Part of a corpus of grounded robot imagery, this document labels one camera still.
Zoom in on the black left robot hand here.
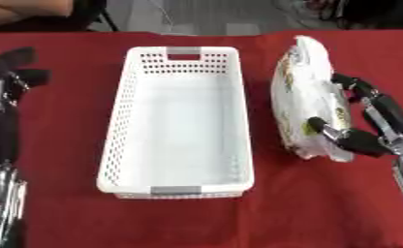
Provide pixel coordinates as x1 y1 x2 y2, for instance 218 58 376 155
0 46 52 163

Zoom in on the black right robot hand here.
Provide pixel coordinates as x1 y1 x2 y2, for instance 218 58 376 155
304 73 403 159

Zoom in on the white printed snack bag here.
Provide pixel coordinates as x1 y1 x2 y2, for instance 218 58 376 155
269 35 357 163

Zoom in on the white perforated plastic basket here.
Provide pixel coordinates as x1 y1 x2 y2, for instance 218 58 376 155
94 46 256 200

